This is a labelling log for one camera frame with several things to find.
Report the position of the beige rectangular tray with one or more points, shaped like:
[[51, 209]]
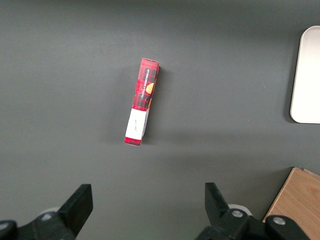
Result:
[[308, 80]]

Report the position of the wooden drawer cabinet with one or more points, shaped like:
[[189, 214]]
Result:
[[297, 200]]

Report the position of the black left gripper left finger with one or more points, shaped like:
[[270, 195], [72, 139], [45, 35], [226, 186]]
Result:
[[75, 207]]

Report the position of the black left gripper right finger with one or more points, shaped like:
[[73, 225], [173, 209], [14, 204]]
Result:
[[220, 207]]

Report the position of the red plaid cookie box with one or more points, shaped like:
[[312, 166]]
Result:
[[142, 100]]

